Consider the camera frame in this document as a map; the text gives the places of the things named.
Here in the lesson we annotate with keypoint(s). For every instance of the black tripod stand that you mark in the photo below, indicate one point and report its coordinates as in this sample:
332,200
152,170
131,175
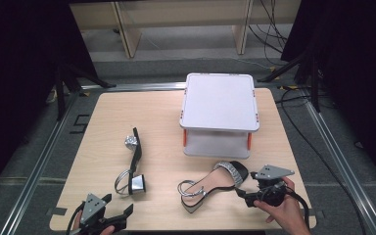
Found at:
313,81
60,94

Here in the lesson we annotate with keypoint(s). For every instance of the white two-tier shoe rack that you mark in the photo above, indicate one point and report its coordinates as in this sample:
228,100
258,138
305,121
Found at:
220,101

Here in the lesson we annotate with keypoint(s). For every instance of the black silver heeled sandal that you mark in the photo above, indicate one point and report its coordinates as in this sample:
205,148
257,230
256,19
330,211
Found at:
137,153
209,182

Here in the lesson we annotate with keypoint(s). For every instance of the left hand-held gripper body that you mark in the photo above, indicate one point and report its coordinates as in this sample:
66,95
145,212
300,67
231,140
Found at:
93,209

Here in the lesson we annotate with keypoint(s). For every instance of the person's right hand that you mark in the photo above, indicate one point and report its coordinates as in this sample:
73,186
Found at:
290,212

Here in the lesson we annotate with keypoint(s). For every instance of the person's left hand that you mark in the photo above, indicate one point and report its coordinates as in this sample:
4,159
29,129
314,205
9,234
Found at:
107,230

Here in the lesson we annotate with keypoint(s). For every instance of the black curtain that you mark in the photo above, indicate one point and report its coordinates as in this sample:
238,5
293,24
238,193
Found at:
355,65
16,81

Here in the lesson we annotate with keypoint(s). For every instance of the light wooden bench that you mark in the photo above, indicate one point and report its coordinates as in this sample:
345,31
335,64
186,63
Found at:
127,32

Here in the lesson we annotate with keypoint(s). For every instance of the metal floor rail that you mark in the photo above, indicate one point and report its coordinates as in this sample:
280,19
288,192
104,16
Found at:
133,86
36,169
342,166

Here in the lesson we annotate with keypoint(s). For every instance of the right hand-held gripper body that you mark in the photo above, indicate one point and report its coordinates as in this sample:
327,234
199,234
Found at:
269,196

